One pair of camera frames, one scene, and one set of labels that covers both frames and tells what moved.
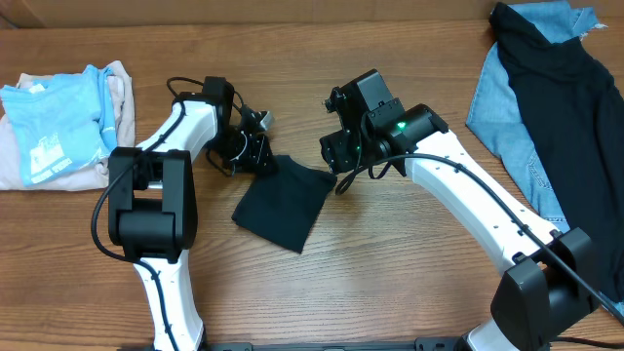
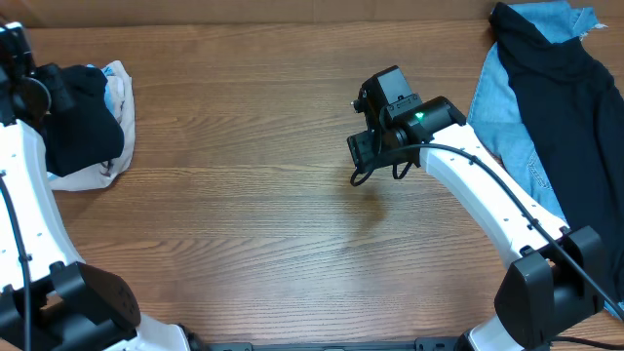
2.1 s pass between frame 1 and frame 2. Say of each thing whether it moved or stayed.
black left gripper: moved
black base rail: stayed
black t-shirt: moved
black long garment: stayed
